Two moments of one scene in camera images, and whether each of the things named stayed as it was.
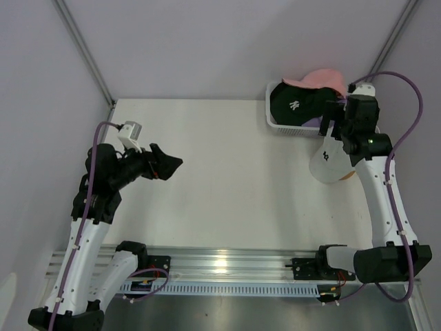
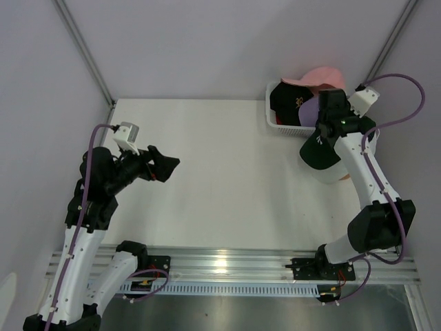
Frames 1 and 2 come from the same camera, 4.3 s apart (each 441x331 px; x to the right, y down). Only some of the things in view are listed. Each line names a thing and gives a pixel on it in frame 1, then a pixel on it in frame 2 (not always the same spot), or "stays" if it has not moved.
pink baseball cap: (322, 78) stays
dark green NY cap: (292, 105) → (318, 152)
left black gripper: (167, 164) stays
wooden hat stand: (348, 176) stays
